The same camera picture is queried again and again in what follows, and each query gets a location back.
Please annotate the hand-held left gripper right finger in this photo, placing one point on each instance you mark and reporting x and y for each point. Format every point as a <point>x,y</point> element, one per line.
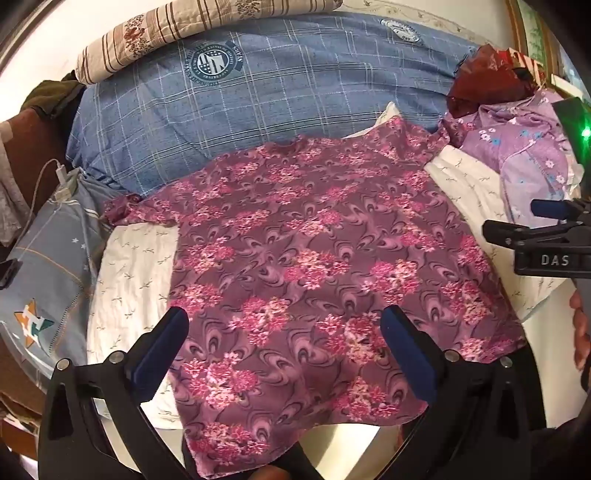
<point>408,357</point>

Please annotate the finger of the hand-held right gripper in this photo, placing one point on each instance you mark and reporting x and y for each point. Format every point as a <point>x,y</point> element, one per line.
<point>521,233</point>
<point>551,209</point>

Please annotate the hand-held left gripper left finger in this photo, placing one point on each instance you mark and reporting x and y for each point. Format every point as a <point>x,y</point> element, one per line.
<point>159,353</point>

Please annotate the purple pink floral shirt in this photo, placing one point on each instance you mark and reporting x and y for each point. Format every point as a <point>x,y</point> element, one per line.
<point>300,258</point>

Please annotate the person's right hand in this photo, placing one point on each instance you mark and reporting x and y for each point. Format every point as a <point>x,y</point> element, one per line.
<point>581,332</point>

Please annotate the lilac floral garment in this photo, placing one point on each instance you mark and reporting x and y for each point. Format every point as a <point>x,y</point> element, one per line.
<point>521,147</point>

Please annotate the cream floral pillow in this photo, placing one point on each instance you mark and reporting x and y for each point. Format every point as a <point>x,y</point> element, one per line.
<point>134,277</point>

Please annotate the grey-blue star print pillow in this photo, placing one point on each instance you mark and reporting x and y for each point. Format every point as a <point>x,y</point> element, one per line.
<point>46,258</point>

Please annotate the dark red cloth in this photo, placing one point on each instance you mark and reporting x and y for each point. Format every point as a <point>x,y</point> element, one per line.
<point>480,78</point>

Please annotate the white phone charger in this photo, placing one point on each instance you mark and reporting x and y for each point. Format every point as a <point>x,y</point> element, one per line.
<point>67,182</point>

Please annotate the brown garment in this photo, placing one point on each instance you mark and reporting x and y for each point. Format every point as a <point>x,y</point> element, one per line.
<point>34,152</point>

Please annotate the dark olive cloth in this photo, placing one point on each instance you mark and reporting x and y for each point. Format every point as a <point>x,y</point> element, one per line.
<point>53,94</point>

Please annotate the blue plaid quilt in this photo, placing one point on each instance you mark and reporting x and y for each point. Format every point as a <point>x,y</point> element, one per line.
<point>277,92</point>

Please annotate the striped floral beige pillow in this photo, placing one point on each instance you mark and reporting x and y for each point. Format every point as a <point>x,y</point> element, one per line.
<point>138,41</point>

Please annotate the framed wall picture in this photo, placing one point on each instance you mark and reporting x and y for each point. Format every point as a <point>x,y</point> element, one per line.
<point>531,37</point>

